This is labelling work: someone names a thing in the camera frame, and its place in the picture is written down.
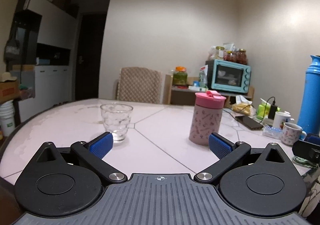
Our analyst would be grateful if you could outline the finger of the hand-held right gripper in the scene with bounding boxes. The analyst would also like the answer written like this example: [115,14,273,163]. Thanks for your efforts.
[292,140,320,164]
[306,133,320,144]

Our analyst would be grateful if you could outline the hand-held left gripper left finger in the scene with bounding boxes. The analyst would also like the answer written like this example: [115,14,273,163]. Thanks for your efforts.
[36,132,128,185]

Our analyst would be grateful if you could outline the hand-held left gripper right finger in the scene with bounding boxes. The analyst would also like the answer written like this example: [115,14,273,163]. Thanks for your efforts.
[194,132,287,186]

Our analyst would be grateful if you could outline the pink printed bottle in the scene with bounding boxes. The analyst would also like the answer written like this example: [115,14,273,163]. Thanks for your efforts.
[189,105,223,146]

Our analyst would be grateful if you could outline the clear glass cup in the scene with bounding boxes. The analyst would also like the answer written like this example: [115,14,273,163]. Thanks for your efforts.
[100,104,134,143]

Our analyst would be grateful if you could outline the pink bottle cap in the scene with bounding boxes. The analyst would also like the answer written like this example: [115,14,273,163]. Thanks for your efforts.
[195,90,227,110]

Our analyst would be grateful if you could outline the green crochet coaster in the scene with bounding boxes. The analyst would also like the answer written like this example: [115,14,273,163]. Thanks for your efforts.
[292,156,316,170]

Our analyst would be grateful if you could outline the printed mug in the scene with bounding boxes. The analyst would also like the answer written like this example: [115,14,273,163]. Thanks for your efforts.
[280,122,307,146]

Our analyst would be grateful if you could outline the blue plastic packet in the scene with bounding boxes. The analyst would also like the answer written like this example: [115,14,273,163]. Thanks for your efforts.
[262,126,282,139]

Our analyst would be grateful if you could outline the black power bank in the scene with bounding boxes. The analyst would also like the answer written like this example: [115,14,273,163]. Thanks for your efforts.
[235,115,264,131]

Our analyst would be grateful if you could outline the white mug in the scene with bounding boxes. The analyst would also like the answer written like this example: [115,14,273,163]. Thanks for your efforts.
[272,112,292,131]

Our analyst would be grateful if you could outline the blue thermos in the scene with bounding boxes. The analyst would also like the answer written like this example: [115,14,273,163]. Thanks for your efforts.
[296,55,320,137]

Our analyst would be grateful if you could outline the yellow snack bag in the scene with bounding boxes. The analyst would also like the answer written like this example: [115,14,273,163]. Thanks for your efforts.
[231,95,257,117]

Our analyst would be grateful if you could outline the black charger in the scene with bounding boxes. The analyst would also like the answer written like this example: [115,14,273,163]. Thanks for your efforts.
[268,105,279,121]

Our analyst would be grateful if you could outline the green tissue pack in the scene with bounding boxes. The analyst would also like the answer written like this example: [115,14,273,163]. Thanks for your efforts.
[256,98,282,117]

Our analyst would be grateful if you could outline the small white blue boxes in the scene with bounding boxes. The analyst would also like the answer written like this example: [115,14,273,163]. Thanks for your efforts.
[188,80,208,91]

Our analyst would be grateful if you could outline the wooden shelf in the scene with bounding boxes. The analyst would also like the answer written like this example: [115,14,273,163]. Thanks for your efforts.
[164,74,256,106]

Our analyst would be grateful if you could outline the beige padded chair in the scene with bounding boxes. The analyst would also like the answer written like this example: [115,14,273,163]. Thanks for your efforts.
[115,66,166,104]

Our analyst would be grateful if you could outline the teal toaster oven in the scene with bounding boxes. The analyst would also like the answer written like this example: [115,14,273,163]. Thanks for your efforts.
[205,59,252,94]

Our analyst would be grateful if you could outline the white printed carton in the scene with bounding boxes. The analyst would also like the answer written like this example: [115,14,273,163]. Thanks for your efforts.
[199,64,209,88]

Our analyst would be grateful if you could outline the green jar with orange lid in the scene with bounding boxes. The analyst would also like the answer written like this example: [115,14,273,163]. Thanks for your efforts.
[173,66,188,87]

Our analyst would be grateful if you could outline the dark door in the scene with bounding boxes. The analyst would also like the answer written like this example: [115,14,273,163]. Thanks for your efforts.
[75,12,107,102]

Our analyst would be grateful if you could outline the red-filled glass jar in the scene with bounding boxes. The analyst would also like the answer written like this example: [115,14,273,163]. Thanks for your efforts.
[236,49,248,65]
[225,51,237,63]

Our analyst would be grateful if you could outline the glass jar with yellow lid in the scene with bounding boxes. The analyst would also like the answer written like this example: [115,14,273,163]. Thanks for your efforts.
[214,46,226,61]

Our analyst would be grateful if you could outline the cardboard box with red print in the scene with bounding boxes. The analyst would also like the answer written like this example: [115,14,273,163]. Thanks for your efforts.
[0,79,21,103]

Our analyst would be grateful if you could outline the white cabinet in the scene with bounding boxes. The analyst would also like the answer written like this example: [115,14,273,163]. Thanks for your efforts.
[17,0,78,122]

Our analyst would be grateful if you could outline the straw hat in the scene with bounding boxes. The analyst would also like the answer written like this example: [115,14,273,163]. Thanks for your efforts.
[0,72,18,83]

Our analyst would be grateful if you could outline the grey hanging bag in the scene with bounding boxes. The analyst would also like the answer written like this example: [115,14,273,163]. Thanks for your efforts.
[3,37,22,61]

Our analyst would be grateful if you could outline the dark tall cabinet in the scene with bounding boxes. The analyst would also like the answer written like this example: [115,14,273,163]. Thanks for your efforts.
[6,11,42,66]

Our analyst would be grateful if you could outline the black cable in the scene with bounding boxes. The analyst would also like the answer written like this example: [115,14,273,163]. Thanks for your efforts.
[222,96,276,125]

